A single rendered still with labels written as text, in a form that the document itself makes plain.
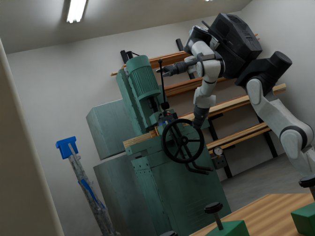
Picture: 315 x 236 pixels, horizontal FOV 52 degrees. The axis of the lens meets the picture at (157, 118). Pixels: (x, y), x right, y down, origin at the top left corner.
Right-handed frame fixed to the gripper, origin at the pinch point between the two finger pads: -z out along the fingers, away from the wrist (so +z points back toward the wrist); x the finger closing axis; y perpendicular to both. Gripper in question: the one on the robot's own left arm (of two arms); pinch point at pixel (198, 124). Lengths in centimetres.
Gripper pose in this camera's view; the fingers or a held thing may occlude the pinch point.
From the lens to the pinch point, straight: 203.1
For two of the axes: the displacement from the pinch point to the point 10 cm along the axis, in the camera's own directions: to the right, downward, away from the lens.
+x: 4.1, -6.9, 5.9
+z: 0.5, -6.3, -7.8
